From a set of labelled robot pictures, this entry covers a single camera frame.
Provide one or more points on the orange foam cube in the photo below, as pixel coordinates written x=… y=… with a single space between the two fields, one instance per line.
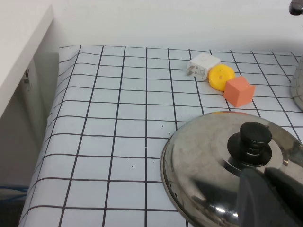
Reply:
x=237 y=92

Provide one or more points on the blue striped object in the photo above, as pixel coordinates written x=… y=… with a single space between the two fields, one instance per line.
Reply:
x=11 y=192

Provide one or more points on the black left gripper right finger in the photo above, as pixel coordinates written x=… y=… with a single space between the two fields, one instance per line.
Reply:
x=291 y=196

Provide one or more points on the yellow round plastic disc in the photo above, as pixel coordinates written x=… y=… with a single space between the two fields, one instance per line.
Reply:
x=220 y=76

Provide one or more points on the white black-grid tablecloth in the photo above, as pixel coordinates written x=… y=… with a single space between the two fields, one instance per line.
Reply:
x=118 y=118

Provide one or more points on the steel pot lid black knob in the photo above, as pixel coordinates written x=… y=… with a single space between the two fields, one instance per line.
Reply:
x=201 y=153

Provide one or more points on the white wall charger plug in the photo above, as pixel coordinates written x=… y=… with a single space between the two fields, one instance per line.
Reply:
x=203 y=63

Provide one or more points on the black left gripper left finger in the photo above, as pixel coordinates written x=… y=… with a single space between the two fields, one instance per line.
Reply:
x=253 y=203

